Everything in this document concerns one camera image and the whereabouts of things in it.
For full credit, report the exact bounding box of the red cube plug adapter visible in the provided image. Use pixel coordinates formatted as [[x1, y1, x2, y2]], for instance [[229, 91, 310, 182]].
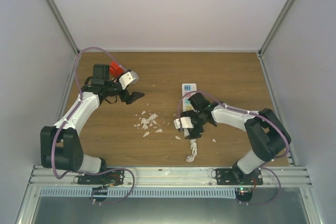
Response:
[[109, 61, 125, 78]]

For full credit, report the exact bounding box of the white power strip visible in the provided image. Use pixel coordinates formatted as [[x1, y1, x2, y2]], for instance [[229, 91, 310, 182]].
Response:
[[181, 82, 197, 140]]

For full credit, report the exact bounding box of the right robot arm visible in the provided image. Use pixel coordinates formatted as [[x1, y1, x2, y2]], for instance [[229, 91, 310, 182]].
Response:
[[174, 91, 291, 185]]

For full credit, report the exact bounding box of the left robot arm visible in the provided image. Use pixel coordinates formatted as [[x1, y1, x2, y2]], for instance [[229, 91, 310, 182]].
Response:
[[40, 64, 144, 184]]

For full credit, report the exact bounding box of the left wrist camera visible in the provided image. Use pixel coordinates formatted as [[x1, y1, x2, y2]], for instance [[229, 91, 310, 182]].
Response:
[[118, 70, 139, 90]]

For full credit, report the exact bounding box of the white power strip cord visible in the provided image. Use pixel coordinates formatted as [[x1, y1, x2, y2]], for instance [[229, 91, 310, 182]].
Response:
[[185, 138, 199, 163]]

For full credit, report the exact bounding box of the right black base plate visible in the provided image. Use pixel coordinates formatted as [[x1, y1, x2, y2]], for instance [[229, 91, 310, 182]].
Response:
[[214, 168, 264, 186]]

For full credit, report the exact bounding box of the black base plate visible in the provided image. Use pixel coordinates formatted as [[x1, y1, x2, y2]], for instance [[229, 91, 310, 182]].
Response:
[[73, 170, 124, 187], [214, 168, 264, 186]]

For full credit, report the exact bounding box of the aluminium front rail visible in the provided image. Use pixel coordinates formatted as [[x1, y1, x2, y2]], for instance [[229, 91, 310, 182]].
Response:
[[28, 166, 312, 188]]

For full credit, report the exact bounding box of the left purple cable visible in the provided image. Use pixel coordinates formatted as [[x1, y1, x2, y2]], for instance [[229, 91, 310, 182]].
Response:
[[51, 47, 135, 205]]

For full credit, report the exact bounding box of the purple cable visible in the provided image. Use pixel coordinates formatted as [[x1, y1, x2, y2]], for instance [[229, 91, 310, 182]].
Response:
[[177, 91, 292, 205], [51, 47, 135, 205]]

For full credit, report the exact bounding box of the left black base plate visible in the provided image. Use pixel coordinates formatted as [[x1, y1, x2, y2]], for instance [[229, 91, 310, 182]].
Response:
[[73, 170, 124, 187]]

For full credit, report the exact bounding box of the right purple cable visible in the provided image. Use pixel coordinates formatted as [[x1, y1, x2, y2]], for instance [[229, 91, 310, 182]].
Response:
[[177, 91, 292, 205]]

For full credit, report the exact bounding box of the slotted cable duct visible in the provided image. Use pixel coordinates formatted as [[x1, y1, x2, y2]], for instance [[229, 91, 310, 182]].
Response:
[[40, 187, 236, 199]]

